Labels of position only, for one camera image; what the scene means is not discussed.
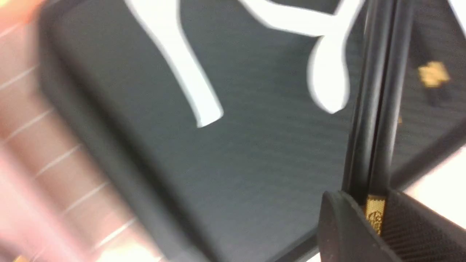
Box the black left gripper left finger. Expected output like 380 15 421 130
317 191 401 262

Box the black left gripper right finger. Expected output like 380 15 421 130
382 190 466 262

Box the gold-banded black chopstick pair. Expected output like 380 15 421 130
342 0 396 234
367 0 415 204

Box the white spoon on side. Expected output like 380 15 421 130
307 0 364 114

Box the white spoon centre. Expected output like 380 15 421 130
239 0 340 37

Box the white spoon far left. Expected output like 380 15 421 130
125 0 224 128

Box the pink checkered tablecloth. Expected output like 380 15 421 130
0 0 165 262

